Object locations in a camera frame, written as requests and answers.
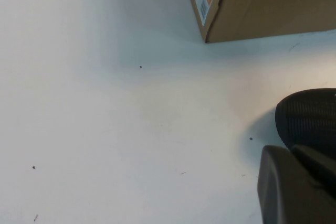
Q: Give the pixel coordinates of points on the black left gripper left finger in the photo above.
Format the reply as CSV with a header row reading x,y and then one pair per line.
x,y
288,195

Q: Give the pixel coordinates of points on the black mesh sneaker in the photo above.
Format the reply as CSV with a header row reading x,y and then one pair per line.
x,y
309,119

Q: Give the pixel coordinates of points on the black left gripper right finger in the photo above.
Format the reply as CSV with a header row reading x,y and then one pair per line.
x,y
320,166

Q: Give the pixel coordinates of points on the brown cardboard shoe box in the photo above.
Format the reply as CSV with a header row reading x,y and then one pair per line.
x,y
262,6

